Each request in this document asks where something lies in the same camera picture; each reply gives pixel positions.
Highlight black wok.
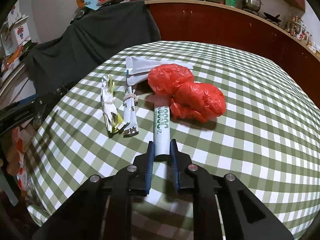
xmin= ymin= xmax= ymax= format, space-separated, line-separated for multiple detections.
xmin=263 ymin=11 xmax=282 ymax=23

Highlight cluttered shelf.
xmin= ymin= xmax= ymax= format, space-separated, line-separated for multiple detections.
xmin=0 ymin=40 xmax=35 ymax=90

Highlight row of seasoning bottles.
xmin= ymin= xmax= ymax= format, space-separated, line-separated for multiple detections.
xmin=284 ymin=15 xmax=317 ymax=47

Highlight white stick packet green print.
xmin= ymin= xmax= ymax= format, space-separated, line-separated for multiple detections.
xmin=153 ymin=101 xmax=172 ymax=162

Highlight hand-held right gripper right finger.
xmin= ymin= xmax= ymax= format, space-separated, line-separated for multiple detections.
xmin=170 ymin=139 xmax=294 ymax=240

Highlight yellow foil wrapper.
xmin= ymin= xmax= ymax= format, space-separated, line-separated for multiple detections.
xmin=100 ymin=75 xmax=126 ymax=137

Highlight white paper packet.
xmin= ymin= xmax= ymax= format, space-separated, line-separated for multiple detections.
xmin=125 ymin=56 xmax=194 ymax=85

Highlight beige countertop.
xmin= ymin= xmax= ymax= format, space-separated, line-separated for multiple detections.
xmin=144 ymin=0 xmax=320 ymax=62

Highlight red base cabinets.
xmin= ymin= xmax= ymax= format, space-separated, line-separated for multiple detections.
xmin=147 ymin=2 xmax=320 ymax=90

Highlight white tan packet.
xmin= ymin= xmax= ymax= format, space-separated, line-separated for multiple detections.
xmin=122 ymin=85 xmax=138 ymax=138

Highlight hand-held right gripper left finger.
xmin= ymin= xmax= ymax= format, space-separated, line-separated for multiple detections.
xmin=32 ymin=141 xmax=154 ymax=240

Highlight flower vase picture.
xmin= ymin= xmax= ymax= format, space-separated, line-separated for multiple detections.
xmin=7 ymin=5 xmax=21 ymax=23
xmin=14 ymin=21 xmax=31 ymax=43

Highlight red plastic bag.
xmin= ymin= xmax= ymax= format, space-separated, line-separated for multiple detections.
xmin=170 ymin=82 xmax=227 ymax=123

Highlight dark green cloth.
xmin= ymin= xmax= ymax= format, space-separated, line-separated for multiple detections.
xmin=24 ymin=0 xmax=162 ymax=94

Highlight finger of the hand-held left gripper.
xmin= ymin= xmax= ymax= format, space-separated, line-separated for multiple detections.
xmin=5 ymin=90 xmax=68 ymax=114

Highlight steel steamer pot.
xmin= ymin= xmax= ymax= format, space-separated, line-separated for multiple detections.
xmin=240 ymin=0 xmax=263 ymax=12

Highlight orange plastic bag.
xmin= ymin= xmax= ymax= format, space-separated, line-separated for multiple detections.
xmin=147 ymin=64 xmax=195 ymax=97

